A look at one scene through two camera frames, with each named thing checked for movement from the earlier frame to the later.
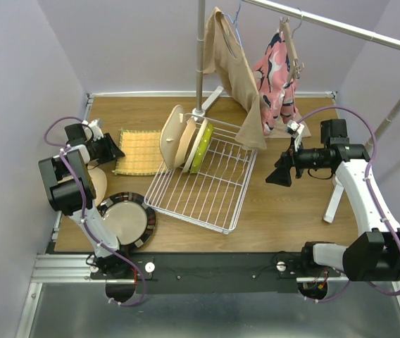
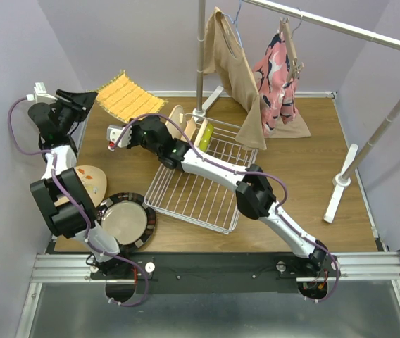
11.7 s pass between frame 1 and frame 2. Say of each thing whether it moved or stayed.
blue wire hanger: stayed
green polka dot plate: stayed
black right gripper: moved
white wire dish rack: stayed
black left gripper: moved
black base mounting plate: stayed
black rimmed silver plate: stayed
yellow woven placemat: moved
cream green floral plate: stayed
